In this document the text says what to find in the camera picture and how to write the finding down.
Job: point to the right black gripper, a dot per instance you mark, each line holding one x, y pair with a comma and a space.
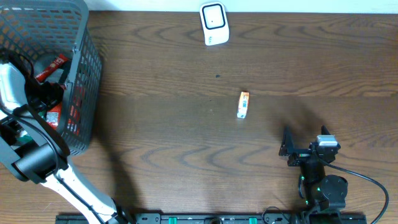
288, 145

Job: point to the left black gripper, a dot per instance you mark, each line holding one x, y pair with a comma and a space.
52, 98

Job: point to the red snack bag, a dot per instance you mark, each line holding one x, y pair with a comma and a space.
53, 116

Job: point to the small orange white box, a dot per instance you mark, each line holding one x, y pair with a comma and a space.
243, 105

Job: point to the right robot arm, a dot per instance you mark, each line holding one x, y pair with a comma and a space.
324, 194

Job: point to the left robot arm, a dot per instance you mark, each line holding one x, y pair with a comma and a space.
45, 159

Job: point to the white barcode scanner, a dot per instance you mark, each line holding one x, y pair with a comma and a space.
214, 23

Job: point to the grey plastic mesh basket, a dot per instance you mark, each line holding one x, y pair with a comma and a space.
37, 29

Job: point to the red stick sachet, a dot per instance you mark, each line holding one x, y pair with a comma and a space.
55, 63

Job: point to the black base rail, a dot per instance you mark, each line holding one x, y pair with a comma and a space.
269, 218

